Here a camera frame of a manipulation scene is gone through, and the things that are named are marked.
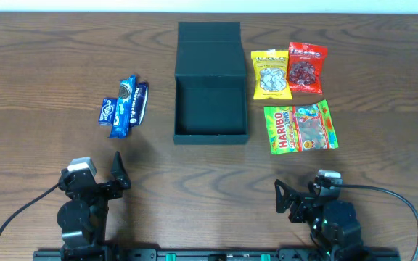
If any blue Eclipse mint box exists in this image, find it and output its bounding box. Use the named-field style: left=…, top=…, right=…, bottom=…
left=98, top=97, right=117, bottom=126

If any green Haribo gummy bag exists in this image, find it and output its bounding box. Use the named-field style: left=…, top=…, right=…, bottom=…
left=263, top=100, right=339, bottom=154

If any dark blue Cadbury chocolate bar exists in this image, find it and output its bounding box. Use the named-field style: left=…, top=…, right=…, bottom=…
left=129, top=82, right=149, bottom=128

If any blue Oreo cookie pack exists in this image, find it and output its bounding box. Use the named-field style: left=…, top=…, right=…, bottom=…
left=110, top=75, right=136, bottom=138

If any yellow Hacks candy bag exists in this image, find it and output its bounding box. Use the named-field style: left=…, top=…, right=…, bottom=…
left=251, top=49, right=292, bottom=100

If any red Hacks candy bag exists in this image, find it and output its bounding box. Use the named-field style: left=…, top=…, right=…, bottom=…
left=287, top=42, right=328, bottom=95

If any dark green gift box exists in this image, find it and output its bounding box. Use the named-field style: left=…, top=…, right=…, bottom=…
left=173, top=22, right=249, bottom=145

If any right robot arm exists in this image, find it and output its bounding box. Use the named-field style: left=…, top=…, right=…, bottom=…
left=274, top=170, right=375, bottom=260

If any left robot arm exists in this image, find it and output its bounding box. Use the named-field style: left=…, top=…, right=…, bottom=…
left=57, top=152, right=131, bottom=260

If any right black cable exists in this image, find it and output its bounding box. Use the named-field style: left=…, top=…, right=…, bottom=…
left=330, top=183, right=418, bottom=261

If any black cable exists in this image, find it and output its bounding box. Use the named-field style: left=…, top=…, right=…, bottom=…
left=330, top=183, right=418, bottom=261
left=0, top=183, right=61, bottom=261

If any left black cable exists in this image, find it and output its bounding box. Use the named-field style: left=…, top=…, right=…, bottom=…
left=0, top=183, right=61, bottom=261

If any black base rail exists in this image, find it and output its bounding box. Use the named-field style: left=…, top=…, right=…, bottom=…
left=33, top=248, right=401, bottom=261

